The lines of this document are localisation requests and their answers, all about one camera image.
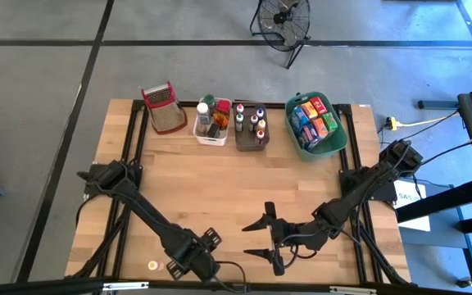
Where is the black floor fan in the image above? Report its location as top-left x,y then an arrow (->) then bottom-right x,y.
248,0 -> 312,70

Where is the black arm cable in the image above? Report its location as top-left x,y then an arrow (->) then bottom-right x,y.
214,260 -> 248,293
279,231 -> 362,270

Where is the green Apple Jacks cereal box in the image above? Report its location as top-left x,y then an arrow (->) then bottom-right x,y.
320,111 -> 339,133

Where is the metal box grater red handle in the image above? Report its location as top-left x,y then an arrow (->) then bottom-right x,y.
140,80 -> 188,136

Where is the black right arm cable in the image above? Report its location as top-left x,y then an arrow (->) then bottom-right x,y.
279,231 -> 362,270

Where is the black aluminium table frame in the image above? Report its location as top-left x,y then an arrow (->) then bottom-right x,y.
64,99 -> 412,288

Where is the yellow extension cord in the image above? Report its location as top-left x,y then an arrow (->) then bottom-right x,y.
384,109 -> 461,131

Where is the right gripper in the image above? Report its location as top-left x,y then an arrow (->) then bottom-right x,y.
242,202 -> 302,276

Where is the red Froot Loops cereal box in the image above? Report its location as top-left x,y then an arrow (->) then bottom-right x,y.
309,96 -> 329,116

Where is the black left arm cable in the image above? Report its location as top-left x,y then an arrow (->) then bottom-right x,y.
214,260 -> 248,293

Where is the teal plastic bin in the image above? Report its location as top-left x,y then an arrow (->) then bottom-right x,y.
284,90 -> 349,162

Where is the black rig beam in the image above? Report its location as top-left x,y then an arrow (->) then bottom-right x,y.
0,277 -> 472,295

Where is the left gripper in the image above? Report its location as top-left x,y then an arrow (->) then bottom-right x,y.
165,226 -> 223,284

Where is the white plastic bin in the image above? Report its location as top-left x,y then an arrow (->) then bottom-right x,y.
193,96 -> 234,147

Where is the grey translucent plastic bin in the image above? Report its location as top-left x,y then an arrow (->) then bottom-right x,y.
232,102 -> 270,152

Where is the white paper sheet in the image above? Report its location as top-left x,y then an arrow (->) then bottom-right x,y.
393,179 -> 432,233

